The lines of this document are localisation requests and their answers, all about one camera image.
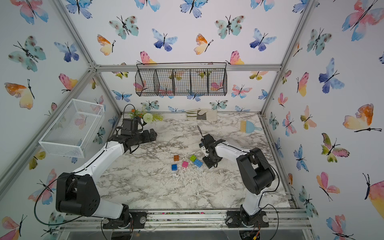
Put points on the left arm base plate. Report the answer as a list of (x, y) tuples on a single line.
[(129, 220)]

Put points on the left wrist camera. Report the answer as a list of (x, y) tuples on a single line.
[(130, 125)]

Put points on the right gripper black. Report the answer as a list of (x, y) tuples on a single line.
[(208, 163)]

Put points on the white mesh basket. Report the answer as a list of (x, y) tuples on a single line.
[(70, 133)]

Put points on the aluminium rail front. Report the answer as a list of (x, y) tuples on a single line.
[(221, 219)]

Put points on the work glove beige grey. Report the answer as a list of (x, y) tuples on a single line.
[(202, 115)]

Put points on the blue hand brush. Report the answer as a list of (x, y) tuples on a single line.
[(248, 127)]

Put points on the long blue lego brick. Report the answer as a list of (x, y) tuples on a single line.
[(198, 163)]

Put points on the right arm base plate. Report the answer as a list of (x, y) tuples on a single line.
[(241, 219)]

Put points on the black wire basket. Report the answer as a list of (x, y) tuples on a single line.
[(181, 79)]

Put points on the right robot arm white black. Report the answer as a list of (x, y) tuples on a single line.
[(256, 172)]

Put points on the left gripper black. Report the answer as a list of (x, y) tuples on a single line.
[(148, 138)]

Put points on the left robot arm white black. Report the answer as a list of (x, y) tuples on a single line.
[(77, 193)]

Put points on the pink lego brick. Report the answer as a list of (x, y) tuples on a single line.
[(185, 164)]

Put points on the potted plant white pot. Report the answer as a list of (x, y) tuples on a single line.
[(146, 117)]

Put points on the green lego brick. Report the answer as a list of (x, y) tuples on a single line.
[(193, 158)]

